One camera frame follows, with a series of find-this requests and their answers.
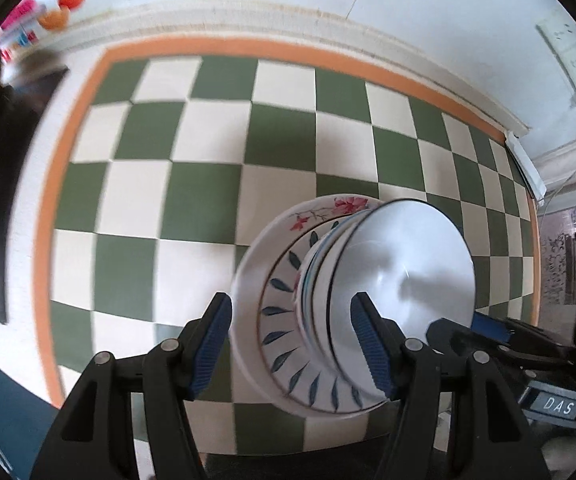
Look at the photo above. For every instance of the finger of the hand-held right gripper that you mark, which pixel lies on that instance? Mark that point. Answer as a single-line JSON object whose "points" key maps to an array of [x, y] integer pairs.
{"points": [[447, 335], [517, 332]]}

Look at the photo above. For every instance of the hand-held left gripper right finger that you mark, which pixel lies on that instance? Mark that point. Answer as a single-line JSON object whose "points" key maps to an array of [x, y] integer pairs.
{"points": [[370, 345]]}

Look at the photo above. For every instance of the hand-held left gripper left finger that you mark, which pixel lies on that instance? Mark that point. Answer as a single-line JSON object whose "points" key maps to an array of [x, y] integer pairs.
{"points": [[213, 345]]}

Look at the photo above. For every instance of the blue leaf-print plate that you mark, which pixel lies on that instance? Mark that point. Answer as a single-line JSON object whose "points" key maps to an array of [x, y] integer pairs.
{"points": [[280, 320]]}

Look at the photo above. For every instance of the rose-print white plate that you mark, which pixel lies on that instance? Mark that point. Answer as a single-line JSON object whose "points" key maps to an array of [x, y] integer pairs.
{"points": [[248, 280]]}

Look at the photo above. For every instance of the large white bowl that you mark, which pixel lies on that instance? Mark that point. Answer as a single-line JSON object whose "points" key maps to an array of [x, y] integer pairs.
{"points": [[417, 260]]}

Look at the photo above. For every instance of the green checkered mat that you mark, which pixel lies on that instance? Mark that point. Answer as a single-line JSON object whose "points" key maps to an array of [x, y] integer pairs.
{"points": [[208, 190]]}

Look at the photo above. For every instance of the white rectangular box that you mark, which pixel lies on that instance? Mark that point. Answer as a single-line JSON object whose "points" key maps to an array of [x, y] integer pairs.
{"points": [[525, 162]]}

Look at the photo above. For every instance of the white wall socket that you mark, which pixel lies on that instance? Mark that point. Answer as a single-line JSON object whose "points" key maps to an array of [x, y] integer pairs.
{"points": [[565, 40]]}

